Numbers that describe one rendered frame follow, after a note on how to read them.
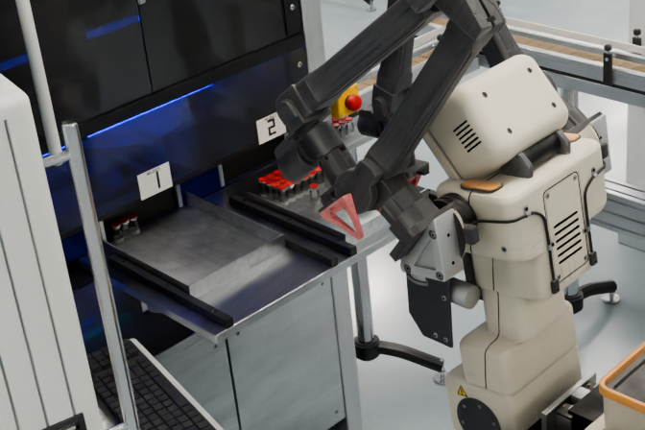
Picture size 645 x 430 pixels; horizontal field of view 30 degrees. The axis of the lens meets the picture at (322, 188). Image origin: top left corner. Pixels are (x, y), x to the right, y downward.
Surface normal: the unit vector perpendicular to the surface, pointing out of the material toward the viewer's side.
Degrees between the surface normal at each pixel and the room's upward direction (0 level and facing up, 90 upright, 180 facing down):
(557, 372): 82
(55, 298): 90
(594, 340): 0
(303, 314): 90
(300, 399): 90
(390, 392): 0
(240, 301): 0
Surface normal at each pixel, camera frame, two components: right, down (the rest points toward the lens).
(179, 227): -0.10, -0.89
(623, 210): -0.72, 0.37
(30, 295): 0.54, 0.33
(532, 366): 0.69, 0.13
